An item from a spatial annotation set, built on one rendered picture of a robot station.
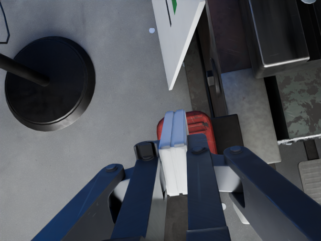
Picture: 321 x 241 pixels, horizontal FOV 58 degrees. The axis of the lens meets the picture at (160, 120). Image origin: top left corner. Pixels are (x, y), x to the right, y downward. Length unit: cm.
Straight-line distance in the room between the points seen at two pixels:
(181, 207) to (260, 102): 71
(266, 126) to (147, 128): 71
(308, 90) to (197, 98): 65
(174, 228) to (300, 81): 78
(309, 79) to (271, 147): 11
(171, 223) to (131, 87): 53
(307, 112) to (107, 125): 82
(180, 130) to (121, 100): 96
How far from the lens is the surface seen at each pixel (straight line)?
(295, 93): 45
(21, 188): 129
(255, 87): 44
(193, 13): 59
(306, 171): 95
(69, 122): 118
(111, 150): 112
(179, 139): 16
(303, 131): 44
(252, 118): 43
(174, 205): 109
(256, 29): 40
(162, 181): 15
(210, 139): 31
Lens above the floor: 107
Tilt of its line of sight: 79 degrees down
